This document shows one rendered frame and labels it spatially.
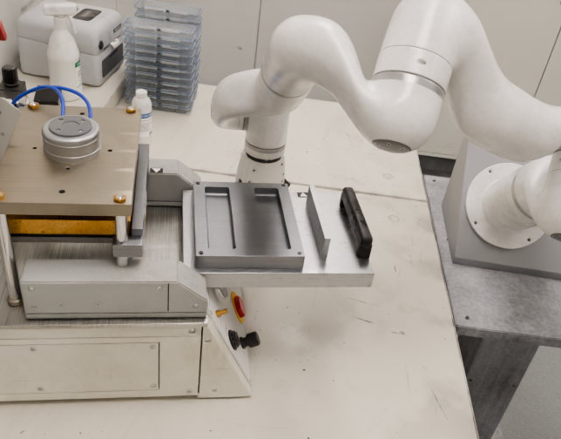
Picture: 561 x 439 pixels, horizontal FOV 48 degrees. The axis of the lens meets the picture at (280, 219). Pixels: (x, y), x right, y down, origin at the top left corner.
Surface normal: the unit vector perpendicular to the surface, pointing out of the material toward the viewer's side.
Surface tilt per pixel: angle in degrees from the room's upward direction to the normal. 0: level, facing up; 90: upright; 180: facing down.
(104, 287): 90
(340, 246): 0
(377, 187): 0
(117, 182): 0
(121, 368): 90
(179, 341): 90
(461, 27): 61
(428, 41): 47
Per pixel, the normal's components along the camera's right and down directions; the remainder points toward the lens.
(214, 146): 0.11, -0.80
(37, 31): -0.16, 0.51
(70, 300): 0.13, 0.60
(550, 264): 0.00, -0.14
